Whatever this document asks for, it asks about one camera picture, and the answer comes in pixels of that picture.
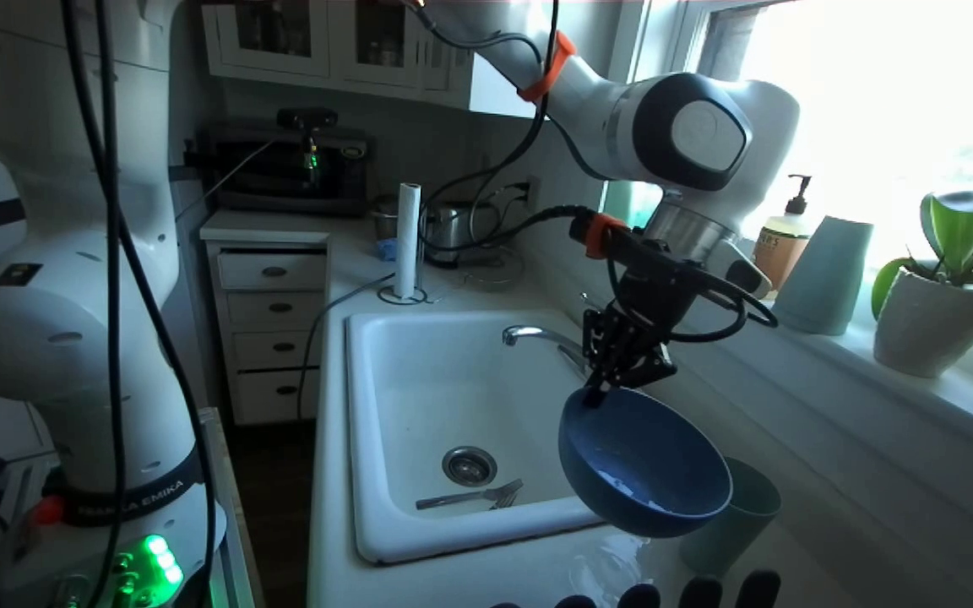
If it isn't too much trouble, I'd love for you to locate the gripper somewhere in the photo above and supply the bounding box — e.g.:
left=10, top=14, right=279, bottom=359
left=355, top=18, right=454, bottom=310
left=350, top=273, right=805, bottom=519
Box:
left=582, top=250, right=709, bottom=410

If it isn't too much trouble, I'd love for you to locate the blue bowl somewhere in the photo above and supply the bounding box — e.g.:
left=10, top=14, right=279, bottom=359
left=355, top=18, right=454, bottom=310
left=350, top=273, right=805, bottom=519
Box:
left=557, top=386, right=735, bottom=540

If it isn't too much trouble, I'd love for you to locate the green cup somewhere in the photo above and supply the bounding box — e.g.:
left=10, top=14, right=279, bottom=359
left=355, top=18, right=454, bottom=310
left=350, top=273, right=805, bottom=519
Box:
left=678, top=457, right=784, bottom=578

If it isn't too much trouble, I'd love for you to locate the silver tap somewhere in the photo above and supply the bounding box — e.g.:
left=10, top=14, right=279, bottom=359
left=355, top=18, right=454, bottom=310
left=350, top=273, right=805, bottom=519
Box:
left=501, top=324, right=590, bottom=374

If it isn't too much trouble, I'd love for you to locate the glass lid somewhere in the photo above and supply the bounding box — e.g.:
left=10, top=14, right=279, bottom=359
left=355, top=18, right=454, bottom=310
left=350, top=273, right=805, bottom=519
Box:
left=459, top=248, right=526, bottom=293

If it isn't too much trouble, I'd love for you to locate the soap pump bottle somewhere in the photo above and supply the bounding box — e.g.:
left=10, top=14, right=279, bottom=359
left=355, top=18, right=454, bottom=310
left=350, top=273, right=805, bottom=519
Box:
left=752, top=174, right=814, bottom=293

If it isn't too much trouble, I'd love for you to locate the silver fork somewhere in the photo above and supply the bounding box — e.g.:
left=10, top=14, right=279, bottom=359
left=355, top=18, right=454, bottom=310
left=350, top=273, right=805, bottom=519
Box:
left=415, top=478, right=526, bottom=512

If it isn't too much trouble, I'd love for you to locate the white sink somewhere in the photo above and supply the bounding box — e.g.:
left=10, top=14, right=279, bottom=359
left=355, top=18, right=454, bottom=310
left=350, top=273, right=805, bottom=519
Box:
left=345, top=307, right=624, bottom=566

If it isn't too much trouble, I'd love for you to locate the silver kitchen appliance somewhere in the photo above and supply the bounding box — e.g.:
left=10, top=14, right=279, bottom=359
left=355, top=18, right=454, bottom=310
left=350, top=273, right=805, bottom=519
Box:
left=426, top=200, right=497, bottom=269

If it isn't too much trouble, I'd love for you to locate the pale green vase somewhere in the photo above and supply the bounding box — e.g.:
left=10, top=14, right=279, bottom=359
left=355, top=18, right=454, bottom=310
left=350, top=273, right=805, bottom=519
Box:
left=773, top=214, right=875, bottom=337

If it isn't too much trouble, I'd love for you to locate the paper towel holder with roll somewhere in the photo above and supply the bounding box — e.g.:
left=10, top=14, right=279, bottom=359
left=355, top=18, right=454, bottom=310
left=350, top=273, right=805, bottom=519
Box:
left=378, top=182, right=431, bottom=306

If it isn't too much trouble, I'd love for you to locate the silver pot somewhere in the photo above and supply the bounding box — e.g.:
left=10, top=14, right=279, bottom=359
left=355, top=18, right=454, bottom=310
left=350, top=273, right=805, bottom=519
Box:
left=371, top=195, right=403, bottom=242

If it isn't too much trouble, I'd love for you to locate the white plant pot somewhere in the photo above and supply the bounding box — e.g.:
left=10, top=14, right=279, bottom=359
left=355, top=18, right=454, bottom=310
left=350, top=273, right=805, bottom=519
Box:
left=872, top=268, right=973, bottom=379

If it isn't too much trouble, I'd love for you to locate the green orchid plant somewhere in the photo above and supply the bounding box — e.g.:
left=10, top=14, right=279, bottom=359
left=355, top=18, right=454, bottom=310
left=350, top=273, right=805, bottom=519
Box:
left=870, top=133, right=973, bottom=421

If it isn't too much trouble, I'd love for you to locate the drawer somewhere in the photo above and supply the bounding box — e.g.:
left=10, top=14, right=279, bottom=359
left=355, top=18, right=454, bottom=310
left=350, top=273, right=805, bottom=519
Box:
left=226, top=291, right=326, bottom=329
left=234, top=370, right=321, bottom=422
left=231, top=330, right=323, bottom=371
left=215, top=250, right=328, bottom=291

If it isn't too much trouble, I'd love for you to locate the window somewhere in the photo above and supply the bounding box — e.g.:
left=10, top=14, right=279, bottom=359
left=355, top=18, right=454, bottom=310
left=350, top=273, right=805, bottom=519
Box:
left=605, top=0, right=973, bottom=284

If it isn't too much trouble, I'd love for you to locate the white drawer cabinet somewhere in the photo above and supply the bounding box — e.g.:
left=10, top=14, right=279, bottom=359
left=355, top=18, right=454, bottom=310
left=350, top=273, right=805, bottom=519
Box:
left=199, top=209, right=333, bottom=426

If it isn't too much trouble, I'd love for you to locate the black toaster oven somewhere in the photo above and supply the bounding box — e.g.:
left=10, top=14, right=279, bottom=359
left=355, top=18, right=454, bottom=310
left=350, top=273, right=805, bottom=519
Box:
left=189, top=125, right=371, bottom=217

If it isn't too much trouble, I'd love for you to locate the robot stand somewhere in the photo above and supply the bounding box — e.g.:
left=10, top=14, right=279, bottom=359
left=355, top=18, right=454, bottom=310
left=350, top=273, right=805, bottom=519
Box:
left=0, top=407, right=265, bottom=608

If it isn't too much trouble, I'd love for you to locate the black cable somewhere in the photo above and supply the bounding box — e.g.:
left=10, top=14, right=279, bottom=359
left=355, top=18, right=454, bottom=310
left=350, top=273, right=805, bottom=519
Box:
left=417, top=127, right=548, bottom=254

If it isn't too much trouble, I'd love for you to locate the grey cable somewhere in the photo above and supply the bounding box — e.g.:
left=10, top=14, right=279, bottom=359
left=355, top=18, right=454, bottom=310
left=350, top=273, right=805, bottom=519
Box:
left=295, top=271, right=397, bottom=421

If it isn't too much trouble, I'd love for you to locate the camera on mount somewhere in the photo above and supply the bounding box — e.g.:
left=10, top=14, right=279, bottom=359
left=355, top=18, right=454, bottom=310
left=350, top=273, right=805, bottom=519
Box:
left=275, top=106, right=340, bottom=192

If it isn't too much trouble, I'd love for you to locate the white wall cabinet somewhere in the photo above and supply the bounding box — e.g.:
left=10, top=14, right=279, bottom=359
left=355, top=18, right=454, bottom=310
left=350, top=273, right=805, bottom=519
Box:
left=201, top=0, right=540, bottom=120

